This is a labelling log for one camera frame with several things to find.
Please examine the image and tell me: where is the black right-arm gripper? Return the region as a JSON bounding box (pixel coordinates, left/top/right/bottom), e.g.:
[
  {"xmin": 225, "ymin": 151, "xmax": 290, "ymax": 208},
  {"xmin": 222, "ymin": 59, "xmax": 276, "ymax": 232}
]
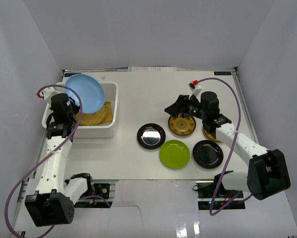
[{"xmin": 164, "ymin": 94, "xmax": 207, "ymax": 120}]

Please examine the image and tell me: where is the yellow patterned plate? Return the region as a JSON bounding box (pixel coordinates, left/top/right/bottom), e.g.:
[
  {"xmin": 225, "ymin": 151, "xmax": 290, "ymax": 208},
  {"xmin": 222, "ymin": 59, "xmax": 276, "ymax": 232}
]
[
  {"xmin": 168, "ymin": 116, "xmax": 196, "ymax": 136},
  {"xmin": 203, "ymin": 125, "xmax": 221, "ymax": 143}
]

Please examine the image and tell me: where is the large blue plate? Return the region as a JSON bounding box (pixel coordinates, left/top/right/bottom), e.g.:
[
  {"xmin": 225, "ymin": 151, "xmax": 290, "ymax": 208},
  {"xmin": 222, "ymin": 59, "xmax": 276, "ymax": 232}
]
[{"xmin": 65, "ymin": 74, "xmax": 105, "ymax": 114}]

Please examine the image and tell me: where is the long woven bamboo tray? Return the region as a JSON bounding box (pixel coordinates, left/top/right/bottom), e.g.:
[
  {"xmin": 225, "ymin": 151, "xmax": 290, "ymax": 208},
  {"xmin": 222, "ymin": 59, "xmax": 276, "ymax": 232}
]
[{"xmin": 75, "ymin": 100, "xmax": 114, "ymax": 126}]

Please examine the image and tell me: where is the black plate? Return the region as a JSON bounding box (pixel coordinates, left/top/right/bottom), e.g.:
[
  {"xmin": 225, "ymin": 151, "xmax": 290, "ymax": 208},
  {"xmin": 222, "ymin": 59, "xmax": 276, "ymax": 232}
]
[
  {"xmin": 137, "ymin": 123, "xmax": 166, "ymax": 150},
  {"xmin": 192, "ymin": 140, "xmax": 223, "ymax": 169}
]

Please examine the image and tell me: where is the lime green plate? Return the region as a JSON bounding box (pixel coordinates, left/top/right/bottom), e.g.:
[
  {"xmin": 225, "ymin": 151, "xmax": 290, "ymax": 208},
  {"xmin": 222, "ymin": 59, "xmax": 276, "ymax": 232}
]
[{"xmin": 159, "ymin": 140, "xmax": 190, "ymax": 170}]

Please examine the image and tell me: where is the round woven bamboo plate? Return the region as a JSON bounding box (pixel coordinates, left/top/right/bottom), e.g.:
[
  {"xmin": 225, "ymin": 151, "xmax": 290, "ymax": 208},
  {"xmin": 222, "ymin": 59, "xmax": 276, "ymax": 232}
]
[{"xmin": 79, "ymin": 109, "xmax": 106, "ymax": 126}]

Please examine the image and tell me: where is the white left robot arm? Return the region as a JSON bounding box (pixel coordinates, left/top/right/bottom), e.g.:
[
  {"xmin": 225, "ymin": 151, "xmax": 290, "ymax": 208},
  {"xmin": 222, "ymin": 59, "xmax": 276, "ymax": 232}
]
[{"xmin": 25, "ymin": 93, "xmax": 94, "ymax": 227}]

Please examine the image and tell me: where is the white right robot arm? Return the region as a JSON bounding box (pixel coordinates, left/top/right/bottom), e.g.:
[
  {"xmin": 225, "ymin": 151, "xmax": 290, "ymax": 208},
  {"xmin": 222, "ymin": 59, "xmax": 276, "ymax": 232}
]
[{"xmin": 164, "ymin": 91, "xmax": 291, "ymax": 200}]

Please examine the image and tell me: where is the white plastic bin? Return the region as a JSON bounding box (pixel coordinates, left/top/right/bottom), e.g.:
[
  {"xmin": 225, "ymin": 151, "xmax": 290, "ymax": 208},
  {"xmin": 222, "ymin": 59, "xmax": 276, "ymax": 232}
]
[{"xmin": 37, "ymin": 77, "xmax": 118, "ymax": 139}]

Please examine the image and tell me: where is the dark blue left label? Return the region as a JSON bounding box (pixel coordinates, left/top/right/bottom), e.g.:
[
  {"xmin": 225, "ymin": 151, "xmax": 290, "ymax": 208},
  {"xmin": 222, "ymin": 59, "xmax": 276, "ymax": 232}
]
[{"xmin": 64, "ymin": 72, "xmax": 80, "ymax": 77}]

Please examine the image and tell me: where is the dark blue corner label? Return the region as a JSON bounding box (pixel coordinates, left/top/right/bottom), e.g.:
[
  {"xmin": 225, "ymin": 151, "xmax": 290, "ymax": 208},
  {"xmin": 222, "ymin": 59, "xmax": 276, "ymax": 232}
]
[{"xmin": 214, "ymin": 71, "xmax": 231, "ymax": 76}]

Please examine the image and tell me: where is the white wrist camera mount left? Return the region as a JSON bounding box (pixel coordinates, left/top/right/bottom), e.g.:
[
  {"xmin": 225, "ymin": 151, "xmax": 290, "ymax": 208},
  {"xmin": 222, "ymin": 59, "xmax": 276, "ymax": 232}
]
[{"xmin": 36, "ymin": 88, "xmax": 60, "ymax": 103}]

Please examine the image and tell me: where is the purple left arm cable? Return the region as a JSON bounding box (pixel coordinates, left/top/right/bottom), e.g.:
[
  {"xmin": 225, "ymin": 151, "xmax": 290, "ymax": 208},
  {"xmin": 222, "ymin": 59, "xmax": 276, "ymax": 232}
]
[{"xmin": 4, "ymin": 84, "xmax": 112, "ymax": 238}]

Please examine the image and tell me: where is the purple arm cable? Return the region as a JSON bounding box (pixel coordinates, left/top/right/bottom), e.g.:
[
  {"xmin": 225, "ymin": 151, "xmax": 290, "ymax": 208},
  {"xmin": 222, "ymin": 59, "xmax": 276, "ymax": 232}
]
[
  {"xmin": 4, "ymin": 84, "xmax": 112, "ymax": 238},
  {"xmin": 198, "ymin": 77, "xmax": 253, "ymax": 216}
]

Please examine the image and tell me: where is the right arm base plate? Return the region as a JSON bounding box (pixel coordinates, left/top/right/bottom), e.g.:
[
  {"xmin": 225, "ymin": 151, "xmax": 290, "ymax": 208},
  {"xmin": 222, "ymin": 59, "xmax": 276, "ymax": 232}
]
[{"xmin": 192, "ymin": 180, "xmax": 245, "ymax": 212}]

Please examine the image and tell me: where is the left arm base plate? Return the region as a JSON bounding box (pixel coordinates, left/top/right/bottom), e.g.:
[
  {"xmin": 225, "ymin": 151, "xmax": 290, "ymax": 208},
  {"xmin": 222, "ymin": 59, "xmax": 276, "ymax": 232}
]
[{"xmin": 74, "ymin": 183, "xmax": 114, "ymax": 208}]

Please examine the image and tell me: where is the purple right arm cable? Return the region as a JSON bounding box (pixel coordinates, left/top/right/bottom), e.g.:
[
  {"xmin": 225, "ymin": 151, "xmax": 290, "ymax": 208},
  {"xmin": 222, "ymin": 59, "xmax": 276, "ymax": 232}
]
[{"xmin": 198, "ymin": 77, "xmax": 253, "ymax": 216}]

